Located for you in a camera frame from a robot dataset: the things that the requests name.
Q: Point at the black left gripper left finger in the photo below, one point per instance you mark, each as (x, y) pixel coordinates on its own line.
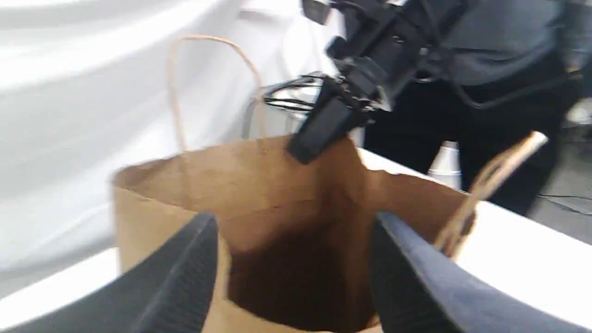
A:
(168, 292)

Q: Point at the white cups on table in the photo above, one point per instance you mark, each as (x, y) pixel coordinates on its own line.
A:
(445, 167)

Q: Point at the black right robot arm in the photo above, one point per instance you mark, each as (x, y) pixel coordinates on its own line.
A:
(444, 16)

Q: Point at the brown paper bag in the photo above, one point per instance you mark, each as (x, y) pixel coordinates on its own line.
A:
(293, 239)

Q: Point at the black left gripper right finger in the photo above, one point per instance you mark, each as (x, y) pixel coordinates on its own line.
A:
(416, 289)

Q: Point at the white draped backdrop cloth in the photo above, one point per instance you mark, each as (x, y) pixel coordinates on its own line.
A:
(84, 93)

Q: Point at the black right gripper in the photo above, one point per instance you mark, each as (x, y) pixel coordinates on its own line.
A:
(374, 63)

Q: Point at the person in grey shirt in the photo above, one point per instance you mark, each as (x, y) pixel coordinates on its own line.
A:
(509, 68)

